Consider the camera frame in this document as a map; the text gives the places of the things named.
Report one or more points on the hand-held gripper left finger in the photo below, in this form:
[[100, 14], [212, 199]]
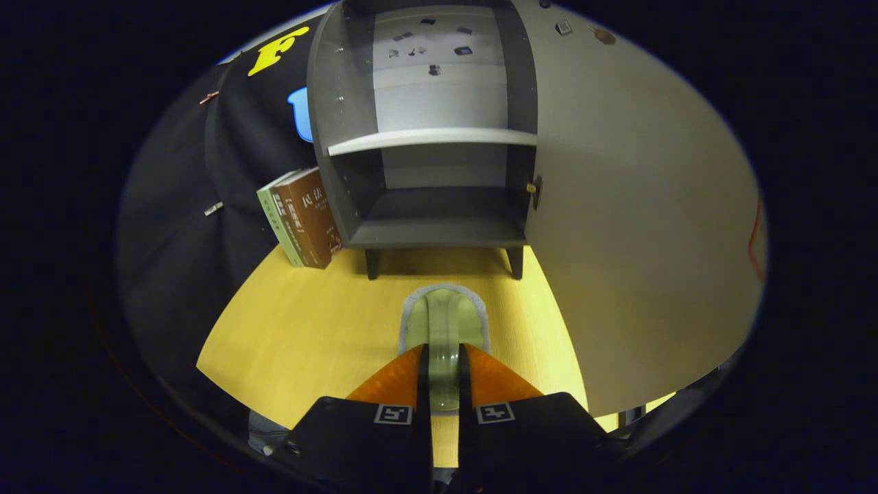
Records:
[[370, 439]]

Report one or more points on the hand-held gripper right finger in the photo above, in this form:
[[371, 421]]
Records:
[[528, 439]]

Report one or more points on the clear glass cup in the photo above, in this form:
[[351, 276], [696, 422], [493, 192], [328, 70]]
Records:
[[444, 322]]

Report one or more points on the beige cabinet door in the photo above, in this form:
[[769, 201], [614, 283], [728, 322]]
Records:
[[631, 206]]

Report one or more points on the dark grey cabinet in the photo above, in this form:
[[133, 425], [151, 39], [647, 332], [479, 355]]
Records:
[[439, 233]]

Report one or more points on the brown book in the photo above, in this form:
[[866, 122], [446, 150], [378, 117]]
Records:
[[309, 219]]

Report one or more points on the silver cloth clip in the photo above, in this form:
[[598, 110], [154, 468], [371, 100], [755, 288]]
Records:
[[213, 208]]

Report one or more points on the black backdrop cloth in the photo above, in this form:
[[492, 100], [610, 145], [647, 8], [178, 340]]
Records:
[[171, 240]]

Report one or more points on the white cabinet shelf board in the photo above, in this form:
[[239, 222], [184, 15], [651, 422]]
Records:
[[432, 139]]

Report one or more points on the reddish cloth clip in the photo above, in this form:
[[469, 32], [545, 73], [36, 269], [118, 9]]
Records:
[[209, 97]]

